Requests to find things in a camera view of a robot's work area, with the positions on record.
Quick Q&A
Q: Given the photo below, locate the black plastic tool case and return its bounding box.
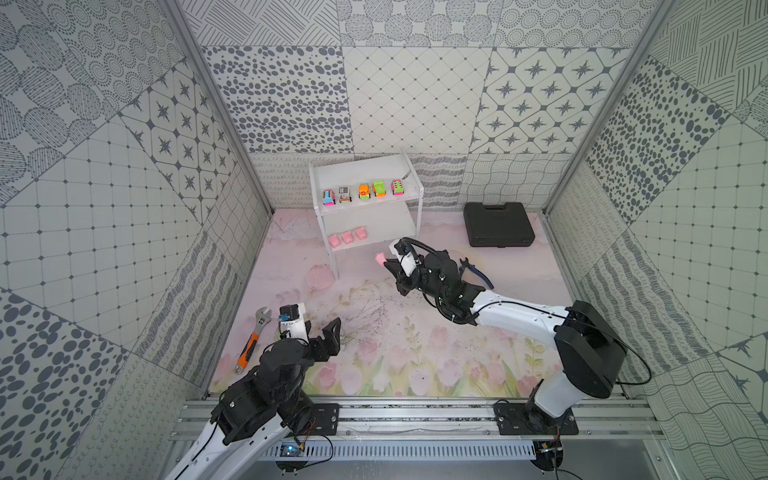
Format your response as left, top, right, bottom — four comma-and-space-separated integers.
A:
463, 202, 535, 248

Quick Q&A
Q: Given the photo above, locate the orange green toy dump truck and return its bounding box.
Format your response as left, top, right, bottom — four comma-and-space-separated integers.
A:
372, 180, 386, 198

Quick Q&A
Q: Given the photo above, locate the pink green toy truck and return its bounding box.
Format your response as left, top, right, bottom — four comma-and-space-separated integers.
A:
391, 179, 405, 196

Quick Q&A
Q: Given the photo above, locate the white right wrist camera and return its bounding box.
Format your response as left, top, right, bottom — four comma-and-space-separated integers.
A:
389, 238, 418, 277

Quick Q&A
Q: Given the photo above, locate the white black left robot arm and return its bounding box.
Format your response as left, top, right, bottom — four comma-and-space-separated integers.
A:
166, 318, 341, 479

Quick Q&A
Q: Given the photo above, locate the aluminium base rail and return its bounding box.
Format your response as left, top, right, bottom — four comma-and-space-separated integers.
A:
170, 395, 661, 463

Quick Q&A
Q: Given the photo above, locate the green orange toy mixer truck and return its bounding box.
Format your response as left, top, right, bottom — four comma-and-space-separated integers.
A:
358, 183, 371, 201

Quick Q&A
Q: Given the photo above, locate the pink teal toy truck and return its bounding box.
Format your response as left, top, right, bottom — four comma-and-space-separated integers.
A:
321, 189, 336, 206

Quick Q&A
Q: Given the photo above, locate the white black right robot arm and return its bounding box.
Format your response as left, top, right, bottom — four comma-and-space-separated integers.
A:
376, 237, 636, 435

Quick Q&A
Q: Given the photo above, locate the white two-tier shelf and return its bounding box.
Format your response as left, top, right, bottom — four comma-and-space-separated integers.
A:
308, 151, 425, 277

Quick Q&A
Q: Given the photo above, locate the orange handled adjustable wrench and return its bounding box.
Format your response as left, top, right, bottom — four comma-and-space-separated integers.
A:
234, 307, 271, 375

